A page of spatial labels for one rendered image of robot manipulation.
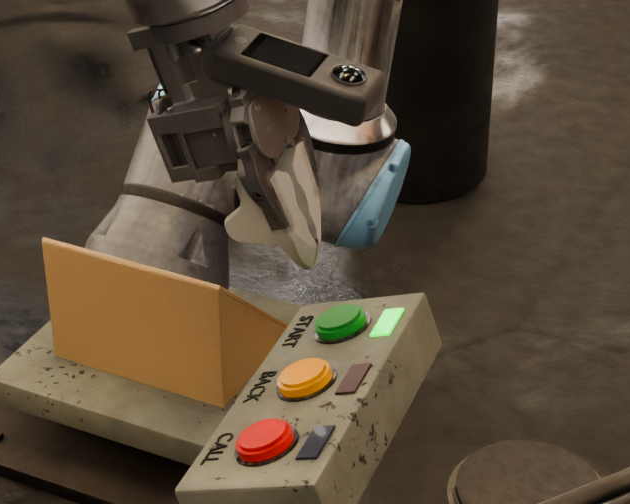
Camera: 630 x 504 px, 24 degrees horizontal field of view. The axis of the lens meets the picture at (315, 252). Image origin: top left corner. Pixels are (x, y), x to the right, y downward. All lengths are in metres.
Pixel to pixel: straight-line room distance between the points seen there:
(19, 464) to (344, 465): 0.99
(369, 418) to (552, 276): 1.31
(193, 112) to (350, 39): 0.70
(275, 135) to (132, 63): 1.96
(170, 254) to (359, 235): 0.23
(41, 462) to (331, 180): 0.52
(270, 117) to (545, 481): 0.34
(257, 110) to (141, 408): 0.86
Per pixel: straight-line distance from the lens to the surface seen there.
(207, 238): 1.82
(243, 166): 1.01
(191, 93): 1.04
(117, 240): 1.80
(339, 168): 1.76
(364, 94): 0.99
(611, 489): 0.78
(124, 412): 1.82
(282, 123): 1.04
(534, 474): 1.11
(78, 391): 1.86
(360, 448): 1.00
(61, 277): 1.84
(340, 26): 1.70
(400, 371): 1.07
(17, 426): 1.98
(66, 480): 1.88
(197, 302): 1.73
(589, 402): 2.05
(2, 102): 2.87
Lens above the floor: 1.24
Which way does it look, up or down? 32 degrees down
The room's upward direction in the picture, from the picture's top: straight up
